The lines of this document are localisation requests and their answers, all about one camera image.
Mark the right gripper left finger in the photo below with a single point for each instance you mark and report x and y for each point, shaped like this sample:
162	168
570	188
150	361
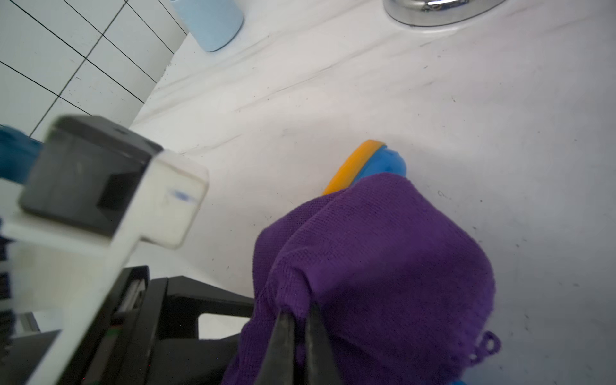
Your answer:
278	366

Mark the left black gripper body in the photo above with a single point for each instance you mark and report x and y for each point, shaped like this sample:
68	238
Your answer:
99	357

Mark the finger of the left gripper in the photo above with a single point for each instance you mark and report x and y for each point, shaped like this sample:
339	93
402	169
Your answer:
191	361
187	299

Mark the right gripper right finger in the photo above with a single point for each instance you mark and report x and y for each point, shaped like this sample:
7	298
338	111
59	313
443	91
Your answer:
320	365

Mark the purple cloth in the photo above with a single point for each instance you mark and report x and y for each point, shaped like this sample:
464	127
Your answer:
404	292

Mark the blue rubber boot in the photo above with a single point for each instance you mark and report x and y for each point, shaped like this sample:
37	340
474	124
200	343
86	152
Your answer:
370	158

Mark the light blue cup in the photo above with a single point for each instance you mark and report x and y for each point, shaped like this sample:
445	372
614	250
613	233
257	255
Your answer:
213	23

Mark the chrome hook stand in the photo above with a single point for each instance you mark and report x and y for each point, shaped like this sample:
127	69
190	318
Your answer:
437	13

